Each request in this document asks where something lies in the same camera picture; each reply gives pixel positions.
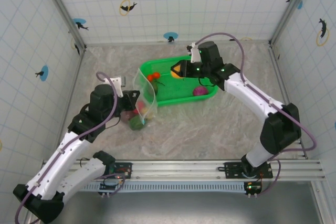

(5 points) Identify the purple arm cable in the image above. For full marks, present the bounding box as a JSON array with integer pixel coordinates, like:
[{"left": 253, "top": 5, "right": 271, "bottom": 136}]
[
  {"left": 195, "top": 32, "right": 317, "bottom": 197},
  {"left": 14, "top": 71, "right": 126, "bottom": 223}
]

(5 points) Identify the dark red fruit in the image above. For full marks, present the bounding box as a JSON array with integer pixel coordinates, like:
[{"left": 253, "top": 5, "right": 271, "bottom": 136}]
[{"left": 121, "top": 111, "right": 136, "bottom": 122}]

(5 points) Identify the wide aluminium mounting rail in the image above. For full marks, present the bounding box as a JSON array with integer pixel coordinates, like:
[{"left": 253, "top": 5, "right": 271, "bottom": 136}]
[{"left": 41, "top": 158, "right": 326, "bottom": 183}]

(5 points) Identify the dark green bumpy fruit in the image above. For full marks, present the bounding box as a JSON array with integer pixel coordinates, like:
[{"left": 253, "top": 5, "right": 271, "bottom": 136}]
[{"left": 128, "top": 116, "right": 144, "bottom": 131}]

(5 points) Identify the green plastic basket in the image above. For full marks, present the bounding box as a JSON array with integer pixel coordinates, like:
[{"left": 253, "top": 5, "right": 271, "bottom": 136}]
[{"left": 139, "top": 55, "right": 219, "bottom": 107}]

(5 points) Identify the aluminium frame rail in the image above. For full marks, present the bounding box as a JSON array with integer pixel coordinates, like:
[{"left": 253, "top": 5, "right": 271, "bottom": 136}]
[
  {"left": 269, "top": 42, "right": 309, "bottom": 161},
  {"left": 61, "top": 47, "right": 87, "bottom": 127},
  {"left": 84, "top": 39, "right": 272, "bottom": 47}
]

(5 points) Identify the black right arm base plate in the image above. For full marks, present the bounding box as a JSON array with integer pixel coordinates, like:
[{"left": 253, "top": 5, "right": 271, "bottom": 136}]
[{"left": 224, "top": 161, "right": 274, "bottom": 179}]

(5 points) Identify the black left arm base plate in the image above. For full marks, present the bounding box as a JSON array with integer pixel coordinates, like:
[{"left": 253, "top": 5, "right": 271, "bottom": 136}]
[{"left": 104, "top": 161, "right": 133, "bottom": 180}]

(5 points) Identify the clear zip-top bag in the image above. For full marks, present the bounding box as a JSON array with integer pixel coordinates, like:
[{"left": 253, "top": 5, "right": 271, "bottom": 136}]
[{"left": 120, "top": 67, "right": 159, "bottom": 132}]

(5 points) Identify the orange tomato cluster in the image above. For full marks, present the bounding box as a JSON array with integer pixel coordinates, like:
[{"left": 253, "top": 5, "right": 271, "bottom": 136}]
[{"left": 146, "top": 71, "right": 166, "bottom": 88}]

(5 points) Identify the white slotted cable duct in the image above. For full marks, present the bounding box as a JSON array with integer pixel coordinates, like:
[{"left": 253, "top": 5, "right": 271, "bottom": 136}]
[{"left": 78, "top": 181, "right": 249, "bottom": 192}]

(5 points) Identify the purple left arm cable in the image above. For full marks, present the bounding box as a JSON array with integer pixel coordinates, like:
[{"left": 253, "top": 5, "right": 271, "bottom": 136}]
[{"left": 14, "top": 71, "right": 126, "bottom": 223}]

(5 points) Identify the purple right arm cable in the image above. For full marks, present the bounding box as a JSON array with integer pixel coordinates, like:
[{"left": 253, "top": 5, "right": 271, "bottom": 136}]
[{"left": 195, "top": 32, "right": 317, "bottom": 197}]

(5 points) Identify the purple cabbage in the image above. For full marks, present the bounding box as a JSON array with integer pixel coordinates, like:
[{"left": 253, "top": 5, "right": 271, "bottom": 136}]
[{"left": 193, "top": 85, "right": 208, "bottom": 97}]

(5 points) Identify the aluminium frame post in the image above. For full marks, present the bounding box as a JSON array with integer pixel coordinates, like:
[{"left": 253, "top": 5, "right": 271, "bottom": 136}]
[
  {"left": 268, "top": 0, "right": 314, "bottom": 48},
  {"left": 39, "top": 0, "right": 88, "bottom": 51}
]

